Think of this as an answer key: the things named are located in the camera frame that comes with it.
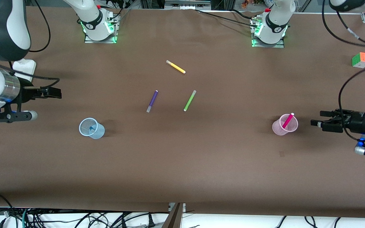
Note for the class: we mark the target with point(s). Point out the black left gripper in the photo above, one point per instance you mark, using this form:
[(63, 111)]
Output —
[(360, 123)]

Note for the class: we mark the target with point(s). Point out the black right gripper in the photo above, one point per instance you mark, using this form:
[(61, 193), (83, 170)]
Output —
[(26, 93)]

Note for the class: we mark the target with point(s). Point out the pink marker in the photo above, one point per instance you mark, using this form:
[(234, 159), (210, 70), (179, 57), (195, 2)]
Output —
[(287, 120)]

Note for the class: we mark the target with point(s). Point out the blue marker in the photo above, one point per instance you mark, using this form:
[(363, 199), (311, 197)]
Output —
[(92, 128)]

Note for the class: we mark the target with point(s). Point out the white desk lamp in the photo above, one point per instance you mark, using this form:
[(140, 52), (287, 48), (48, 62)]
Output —
[(27, 66)]

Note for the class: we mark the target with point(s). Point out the translucent pink plastic cup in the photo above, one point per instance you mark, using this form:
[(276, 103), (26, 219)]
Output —
[(279, 130)]

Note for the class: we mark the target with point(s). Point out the translucent blue plastic cup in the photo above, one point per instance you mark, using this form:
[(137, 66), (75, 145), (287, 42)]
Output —
[(97, 133)]

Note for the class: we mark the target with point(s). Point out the colourful puzzle cube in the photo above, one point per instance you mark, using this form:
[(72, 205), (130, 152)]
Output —
[(364, 58)]

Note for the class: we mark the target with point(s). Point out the purple marker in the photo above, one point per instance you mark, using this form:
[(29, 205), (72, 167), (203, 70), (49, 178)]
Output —
[(152, 100)]

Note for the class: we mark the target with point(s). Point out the yellow marker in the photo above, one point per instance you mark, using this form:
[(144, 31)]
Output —
[(176, 66)]

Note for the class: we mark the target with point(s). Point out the green marker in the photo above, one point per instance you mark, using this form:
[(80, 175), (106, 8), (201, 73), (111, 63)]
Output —
[(189, 101)]

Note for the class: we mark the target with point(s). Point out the orange toy figure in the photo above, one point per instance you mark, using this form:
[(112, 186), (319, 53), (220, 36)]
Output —
[(246, 3)]

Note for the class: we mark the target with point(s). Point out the brown table cover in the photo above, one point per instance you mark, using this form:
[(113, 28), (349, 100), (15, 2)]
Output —
[(182, 164)]

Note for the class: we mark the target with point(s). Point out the grey equipment box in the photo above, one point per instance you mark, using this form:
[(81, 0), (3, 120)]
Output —
[(185, 3)]

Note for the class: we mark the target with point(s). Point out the black power plug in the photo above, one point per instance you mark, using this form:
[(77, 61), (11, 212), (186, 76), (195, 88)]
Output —
[(151, 221)]

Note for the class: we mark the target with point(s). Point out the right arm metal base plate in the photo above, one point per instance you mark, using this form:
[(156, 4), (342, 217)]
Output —
[(100, 41)]

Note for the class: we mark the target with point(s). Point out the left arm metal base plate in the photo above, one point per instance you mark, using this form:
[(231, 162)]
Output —
[(264, 45)]

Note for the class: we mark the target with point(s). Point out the metal table frame post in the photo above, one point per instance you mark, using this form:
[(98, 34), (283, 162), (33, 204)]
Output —
[(174, 218)]

